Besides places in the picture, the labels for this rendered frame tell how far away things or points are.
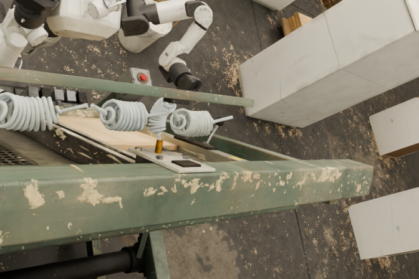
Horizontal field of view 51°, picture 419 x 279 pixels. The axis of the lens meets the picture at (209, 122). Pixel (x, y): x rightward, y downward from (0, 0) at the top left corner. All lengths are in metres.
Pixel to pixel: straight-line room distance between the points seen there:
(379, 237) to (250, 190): 4.11
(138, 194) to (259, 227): 3.20
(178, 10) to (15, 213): 1.34
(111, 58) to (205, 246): 1.62
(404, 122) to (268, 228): 2.93
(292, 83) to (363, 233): 1.99
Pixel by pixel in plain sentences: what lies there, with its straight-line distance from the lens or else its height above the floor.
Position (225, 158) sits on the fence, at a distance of 1.50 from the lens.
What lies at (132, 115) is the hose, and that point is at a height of 1.90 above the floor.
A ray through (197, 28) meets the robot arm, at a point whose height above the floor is 1.45.
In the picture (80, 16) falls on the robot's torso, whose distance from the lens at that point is 1.76.
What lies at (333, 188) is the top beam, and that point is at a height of 1.92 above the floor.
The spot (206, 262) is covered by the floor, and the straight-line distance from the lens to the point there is 3.48.
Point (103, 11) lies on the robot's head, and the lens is 1.68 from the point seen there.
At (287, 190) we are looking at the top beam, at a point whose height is 1.92.
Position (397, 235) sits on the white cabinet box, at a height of 0.47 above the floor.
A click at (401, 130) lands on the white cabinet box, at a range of 6.33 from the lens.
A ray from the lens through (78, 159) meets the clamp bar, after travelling 1.26.
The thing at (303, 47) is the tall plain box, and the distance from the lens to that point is 4.00.
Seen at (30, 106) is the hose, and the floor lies 1.89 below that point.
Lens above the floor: 2.59
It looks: 41 degrees down
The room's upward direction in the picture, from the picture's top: 61 degrees clockwise
